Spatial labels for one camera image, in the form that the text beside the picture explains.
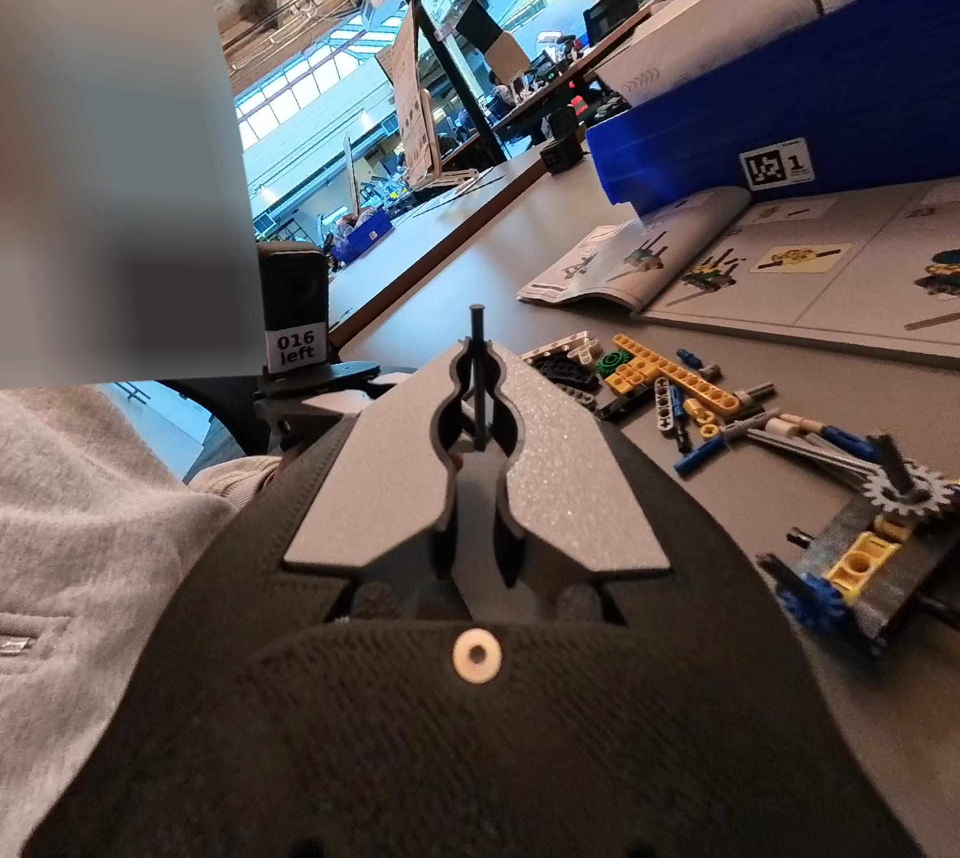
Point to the yellow lego bush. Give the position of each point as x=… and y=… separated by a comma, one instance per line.
x=700, y=407
x=710, y=428

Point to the small blue storage bin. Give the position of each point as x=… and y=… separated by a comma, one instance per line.
x=367, y=236

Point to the thick grey lego beam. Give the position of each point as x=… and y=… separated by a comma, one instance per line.
x=577, y=399

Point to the grey lego peg white tip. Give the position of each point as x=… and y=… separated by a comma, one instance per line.
x=739, y=429

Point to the small grey lego pin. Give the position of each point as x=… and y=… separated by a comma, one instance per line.
x=712, y=373

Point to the lego instruction booklet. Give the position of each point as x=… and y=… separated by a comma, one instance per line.
x=825, y=303

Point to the green lego gear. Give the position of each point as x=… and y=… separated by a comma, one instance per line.
x=615, y=363

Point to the black curved lego beam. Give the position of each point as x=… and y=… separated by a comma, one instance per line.
x=566, y=371

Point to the small black device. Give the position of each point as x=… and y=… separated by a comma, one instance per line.
x=564, y=123
x=561, y=157

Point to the grey lego connector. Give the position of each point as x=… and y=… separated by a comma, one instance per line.
x=750, y=398

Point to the person's grey hoodie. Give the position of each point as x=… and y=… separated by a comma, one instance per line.
x=75, y=573

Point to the thin grey lego liftarm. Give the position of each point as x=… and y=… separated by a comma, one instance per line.
x=663, y=402

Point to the white cardboard box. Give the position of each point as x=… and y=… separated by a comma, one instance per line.
x=712, y=26

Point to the blue lego pin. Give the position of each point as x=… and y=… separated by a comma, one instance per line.
x=847, y=443
x=690, y=359

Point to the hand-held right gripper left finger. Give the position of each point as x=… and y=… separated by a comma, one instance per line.
x=360, y=498

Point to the black lego pin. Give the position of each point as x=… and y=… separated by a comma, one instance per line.
x=681, y=434

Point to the person's left forearm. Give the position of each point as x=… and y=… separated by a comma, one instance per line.
x=232, y=479

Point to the short yellow lego beam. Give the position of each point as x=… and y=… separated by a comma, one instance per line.
x=634, y=378

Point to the black straight lego beam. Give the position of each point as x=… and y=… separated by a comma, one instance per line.
x=626, y=407

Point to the large blue storage bin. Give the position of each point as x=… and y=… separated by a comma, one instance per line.
x=750, y=108

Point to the black lego axle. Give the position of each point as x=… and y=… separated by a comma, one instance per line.
x=478, y=363

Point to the long yellow lego beam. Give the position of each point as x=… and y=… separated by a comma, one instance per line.
x=679, y=374

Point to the cardboard display stand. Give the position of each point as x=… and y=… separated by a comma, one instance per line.
x=405, y=86

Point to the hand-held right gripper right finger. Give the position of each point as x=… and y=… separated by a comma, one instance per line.
x=577, y=498

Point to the thin wooden panel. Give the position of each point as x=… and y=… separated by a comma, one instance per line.
x=349, y=176

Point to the white angled lego beam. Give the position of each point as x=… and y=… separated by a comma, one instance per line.
x=577, y=347

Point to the partly built lego model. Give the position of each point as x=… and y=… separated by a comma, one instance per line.
x=911, y=491

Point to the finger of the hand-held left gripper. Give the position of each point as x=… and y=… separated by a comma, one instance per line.
x=337, y=405
x=384, y=387

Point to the black monitor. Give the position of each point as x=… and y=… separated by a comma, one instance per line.
x=611, y=11

